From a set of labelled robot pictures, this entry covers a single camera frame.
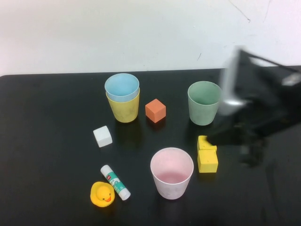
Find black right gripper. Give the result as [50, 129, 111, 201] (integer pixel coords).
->
[206, 122, 271, 168]

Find green plastic cup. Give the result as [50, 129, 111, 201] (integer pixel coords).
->
[187, 81, 223, 126]

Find pink plastic cup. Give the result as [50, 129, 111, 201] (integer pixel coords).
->
[150, 147, 194, 201]

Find light blue plastic cup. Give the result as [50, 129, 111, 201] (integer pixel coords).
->
[104, 73, 140, 104]

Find yellow foam cube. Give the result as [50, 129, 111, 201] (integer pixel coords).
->
[197, 135, 217, 152]
[197, 150, 219, 174]

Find orange foam cube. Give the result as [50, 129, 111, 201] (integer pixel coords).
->
[145, 99, 166, 124]

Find yellow plastic cup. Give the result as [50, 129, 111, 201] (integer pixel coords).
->
[105, 88, 141, 123]

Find white green glue stick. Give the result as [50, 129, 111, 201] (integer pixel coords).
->
[100, 164, 131, 201]

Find white foam cube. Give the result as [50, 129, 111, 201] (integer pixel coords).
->
[93, 125, 113, 148]

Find yellow rubber duck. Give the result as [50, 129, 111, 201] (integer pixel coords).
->
[90, 181, 116, 208]

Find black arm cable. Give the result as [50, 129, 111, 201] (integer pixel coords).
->
[246, 54, 301, 73]

